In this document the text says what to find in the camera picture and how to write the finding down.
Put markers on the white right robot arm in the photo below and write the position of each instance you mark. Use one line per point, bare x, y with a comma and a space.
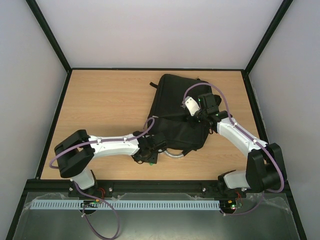
265, 169

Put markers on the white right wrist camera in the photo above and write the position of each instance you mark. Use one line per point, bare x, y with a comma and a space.
191, 105

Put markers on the light blue cable duct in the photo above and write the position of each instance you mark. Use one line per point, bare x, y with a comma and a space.
46, 204

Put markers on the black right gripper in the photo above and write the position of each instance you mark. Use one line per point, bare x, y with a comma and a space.
199, 116

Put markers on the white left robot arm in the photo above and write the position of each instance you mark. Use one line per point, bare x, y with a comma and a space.
75, 152

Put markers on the black student bag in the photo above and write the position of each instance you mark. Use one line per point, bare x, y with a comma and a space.
181, 130

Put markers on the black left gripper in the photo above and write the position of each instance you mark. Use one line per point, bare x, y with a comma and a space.
153, 159

